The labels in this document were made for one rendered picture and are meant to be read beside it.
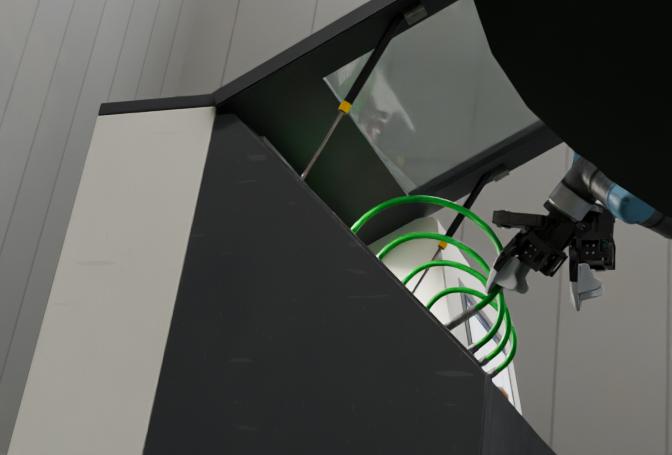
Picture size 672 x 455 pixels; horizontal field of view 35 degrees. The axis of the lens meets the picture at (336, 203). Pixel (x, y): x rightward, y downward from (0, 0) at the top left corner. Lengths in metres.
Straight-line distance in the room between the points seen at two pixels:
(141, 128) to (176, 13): 2.99
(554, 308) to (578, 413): 0.41
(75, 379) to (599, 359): 2.50
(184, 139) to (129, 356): 0.44
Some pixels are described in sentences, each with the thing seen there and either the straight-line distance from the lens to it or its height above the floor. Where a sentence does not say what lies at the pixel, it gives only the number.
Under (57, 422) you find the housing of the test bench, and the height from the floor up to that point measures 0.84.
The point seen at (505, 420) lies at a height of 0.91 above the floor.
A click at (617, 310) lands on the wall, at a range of 4.14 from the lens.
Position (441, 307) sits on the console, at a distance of 2.48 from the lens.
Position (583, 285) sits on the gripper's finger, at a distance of 2.14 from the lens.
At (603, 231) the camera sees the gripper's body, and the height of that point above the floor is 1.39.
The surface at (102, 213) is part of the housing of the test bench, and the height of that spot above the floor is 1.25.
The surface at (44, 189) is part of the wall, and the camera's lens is 4.07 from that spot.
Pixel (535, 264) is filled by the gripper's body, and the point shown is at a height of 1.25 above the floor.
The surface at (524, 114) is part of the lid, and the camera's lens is 2.47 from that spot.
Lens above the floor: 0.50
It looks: 24 degrees up
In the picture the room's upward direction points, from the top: 9 degrees clockwise
